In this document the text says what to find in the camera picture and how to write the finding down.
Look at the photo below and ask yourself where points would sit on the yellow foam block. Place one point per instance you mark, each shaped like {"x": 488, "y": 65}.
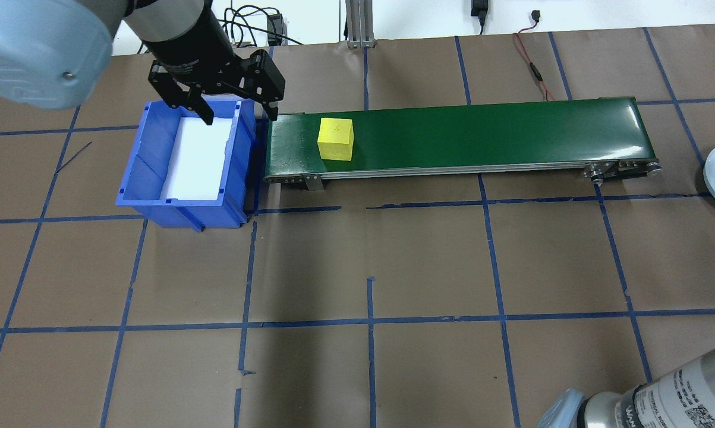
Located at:
{"x": 335, "y": 139}

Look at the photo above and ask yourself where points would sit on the green conveyor belt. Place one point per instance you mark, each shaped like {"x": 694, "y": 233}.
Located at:
{"x": 512, "y": 134}

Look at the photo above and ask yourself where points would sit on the white foam pad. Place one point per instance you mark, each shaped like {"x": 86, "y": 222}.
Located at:
{"x": 197, "y": 160}

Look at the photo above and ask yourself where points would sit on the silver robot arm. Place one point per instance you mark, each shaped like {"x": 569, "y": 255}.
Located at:
{"x": 36, "y": 47}
{"x": 660, "y": 398}

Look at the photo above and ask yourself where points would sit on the aluminium profile post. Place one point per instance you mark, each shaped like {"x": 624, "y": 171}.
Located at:
{"x": 361, "y": 24}

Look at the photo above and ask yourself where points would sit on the blue plastic storage bin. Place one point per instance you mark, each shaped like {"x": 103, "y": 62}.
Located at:
{"x": 214, "y": 208}

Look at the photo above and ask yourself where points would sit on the black wall plug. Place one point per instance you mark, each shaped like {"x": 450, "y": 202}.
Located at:
{"x": 479, "y": 9}

